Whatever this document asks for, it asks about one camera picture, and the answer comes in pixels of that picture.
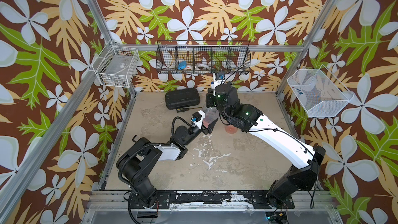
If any clear blue spray bottle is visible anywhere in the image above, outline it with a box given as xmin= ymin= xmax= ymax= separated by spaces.
xmin=202 ymin=106 xmax=219 ymax=128

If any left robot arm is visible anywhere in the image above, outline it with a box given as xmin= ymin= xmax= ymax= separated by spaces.
xmin=116 ymin=111 xmax=219 ymax=208

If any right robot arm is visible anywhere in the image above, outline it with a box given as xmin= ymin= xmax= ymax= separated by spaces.
xmin=206 ymin=81 xmax=325 ymax=207

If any orange translucent spray bottle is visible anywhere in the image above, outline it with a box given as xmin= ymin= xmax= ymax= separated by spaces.
xmin=224 ymin=125 xmax=238 ymax=134

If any black yellow screwdriver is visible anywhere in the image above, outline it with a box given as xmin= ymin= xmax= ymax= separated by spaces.
xmin=176 ymin=107 xmax=201 ymax=113

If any black plastic case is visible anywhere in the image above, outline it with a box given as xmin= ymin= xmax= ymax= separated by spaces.
xmin=165 ymin=88 xmax=200 ymax=110

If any white tape roll in basket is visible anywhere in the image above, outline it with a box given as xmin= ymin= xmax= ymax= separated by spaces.
xmin=195 ymin=64 xmax=210 ymax=71

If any blue round item in basket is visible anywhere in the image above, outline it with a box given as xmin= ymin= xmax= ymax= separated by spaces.
xmin=177 ymin=61 xmax=187 ymax=70

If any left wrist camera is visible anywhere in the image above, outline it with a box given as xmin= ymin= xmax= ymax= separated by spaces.
xmin=191 ymin=112 xmax=198 ymax=128

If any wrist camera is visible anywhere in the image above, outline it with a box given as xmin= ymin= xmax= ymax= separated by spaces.
xmin=191 ymin=112 xmax=198 ymax=128
xmin=211 ymin=71 xmax=226 ymax=96

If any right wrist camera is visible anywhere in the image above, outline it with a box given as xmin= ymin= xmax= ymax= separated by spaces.
xmin=211 ymin=71 xmax=226 ymax=96

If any black wire wall basket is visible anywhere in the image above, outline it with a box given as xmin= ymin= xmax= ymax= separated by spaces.
xmin=156 ymin=40 xmax=251 ymax=75

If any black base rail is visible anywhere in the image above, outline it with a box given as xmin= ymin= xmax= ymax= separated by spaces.
xmin=127 ymin=190 xmax=295 ymax=210

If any white wire basket left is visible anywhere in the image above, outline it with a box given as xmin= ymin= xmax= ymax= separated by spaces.
xmin=93 ymin=45 xmax=141 ymax=88

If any white wire basket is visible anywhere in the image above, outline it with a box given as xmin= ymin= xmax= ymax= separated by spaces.
xmin=93 ymin=45 xmax=141 ymax=88
xmin=287 ymin=65 xmax=354 ymax=118

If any white wire basket right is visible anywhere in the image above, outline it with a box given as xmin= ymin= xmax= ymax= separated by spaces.
xmin=287 ymin=65 xmax=354 ymax=118

